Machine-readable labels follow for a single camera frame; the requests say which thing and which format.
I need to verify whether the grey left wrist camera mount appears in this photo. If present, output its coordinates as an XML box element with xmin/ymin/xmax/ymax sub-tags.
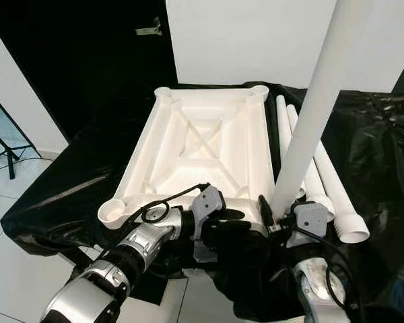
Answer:
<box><xmin>189</xmin><ymin>185</ymin><xmax>226</xmax><ymax>226</ymax></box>

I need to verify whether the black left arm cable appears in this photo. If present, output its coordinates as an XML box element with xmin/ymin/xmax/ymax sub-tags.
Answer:
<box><xmin>138</xmin><ymin>183</ymin><xmax>213</xmax><ymax>226</ymax></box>

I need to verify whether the black shiny table cover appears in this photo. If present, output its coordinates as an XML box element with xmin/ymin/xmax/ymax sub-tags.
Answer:
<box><xmin>0</xmin><ymin>81</ymin><xmax>404</xmax><ymax>320</ymax></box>

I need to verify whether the silver door handle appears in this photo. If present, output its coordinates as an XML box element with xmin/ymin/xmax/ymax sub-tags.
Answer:
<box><xmin>136</xmin><ymin>17</ymin><xmax>164</xmax><ymax>36</ymax></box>

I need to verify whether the black tripod stand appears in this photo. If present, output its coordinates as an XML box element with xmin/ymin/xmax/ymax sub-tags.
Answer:
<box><xmin>0</xmin><ymin>111</ymin><xmax>38</xmax><ymax>181</ymax></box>

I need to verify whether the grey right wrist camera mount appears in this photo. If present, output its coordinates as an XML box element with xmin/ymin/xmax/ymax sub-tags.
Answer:
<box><xmin>293</xmin><ymin>201</ymin><xmax>329</xmax><ymax>238</ymax></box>

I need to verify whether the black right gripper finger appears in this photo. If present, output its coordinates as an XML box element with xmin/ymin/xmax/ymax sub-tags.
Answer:
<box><xmin>258</xmin><ymin>195</ymin><xmax>277</xmax><ymax>234</ymax></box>

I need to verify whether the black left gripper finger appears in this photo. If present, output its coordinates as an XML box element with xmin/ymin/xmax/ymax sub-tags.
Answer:
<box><xmin>219</xmin><ymin>209</ymin><xmax>246</xmax><ymax>233</ymax></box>

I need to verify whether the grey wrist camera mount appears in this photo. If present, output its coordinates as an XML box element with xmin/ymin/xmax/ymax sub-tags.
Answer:
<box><xmin>189</xmin><ymin>185</ymin><xmax>226</xmax><ymax>226</ymax></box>
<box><xmin>293</xmin><ymin>201</ymin><xmax>329</xmax><ymax>238</ymax></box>

